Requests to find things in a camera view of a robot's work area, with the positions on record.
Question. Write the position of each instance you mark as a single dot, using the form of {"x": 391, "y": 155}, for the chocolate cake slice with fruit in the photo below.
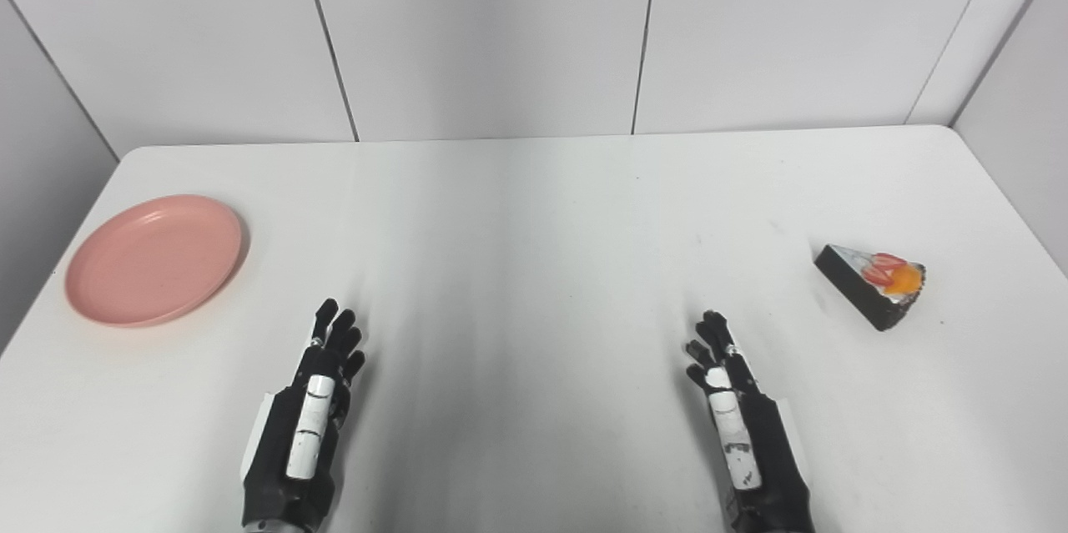
{"x": 868, "y": 291}

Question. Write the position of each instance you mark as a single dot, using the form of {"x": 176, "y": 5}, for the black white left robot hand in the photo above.
{"x": 275, "y": 454}

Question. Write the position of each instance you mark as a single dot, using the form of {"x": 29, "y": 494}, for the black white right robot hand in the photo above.
{"x": 772, "y": 466}

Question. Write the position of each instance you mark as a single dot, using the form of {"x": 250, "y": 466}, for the pink round plate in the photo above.
{"x": 154, "y": 260}

